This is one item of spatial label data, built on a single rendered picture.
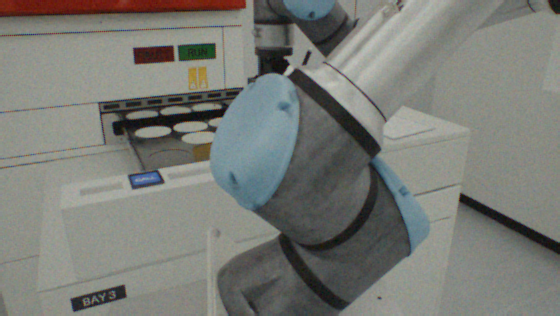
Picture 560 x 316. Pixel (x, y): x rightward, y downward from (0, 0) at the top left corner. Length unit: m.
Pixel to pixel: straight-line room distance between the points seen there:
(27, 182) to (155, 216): 0.69
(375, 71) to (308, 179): 0.11
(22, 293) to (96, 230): 0.84
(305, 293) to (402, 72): 0.25
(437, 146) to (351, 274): 0.63
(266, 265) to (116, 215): 0.35
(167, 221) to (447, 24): 0.56
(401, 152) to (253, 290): 0.59
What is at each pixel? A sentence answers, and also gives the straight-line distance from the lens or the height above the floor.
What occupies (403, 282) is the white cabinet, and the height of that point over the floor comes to 0.57.
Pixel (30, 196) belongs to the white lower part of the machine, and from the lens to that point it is 1.42.
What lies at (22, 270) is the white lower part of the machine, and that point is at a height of 0.48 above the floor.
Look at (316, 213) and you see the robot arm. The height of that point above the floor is 1.09.
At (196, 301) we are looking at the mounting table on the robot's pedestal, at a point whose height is 0.82.
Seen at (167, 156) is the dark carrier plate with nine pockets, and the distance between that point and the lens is 1.07.
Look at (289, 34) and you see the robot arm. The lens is 0.79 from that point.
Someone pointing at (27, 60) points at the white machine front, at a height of 1.11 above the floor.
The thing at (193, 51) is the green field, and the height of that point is 1.10.
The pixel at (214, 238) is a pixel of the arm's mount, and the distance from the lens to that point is 0.59.
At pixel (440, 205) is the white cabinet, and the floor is 0.77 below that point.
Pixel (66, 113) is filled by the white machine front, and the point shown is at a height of 0.95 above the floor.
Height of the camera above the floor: 1.28
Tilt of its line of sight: 22 degrees down
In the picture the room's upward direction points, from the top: straight up
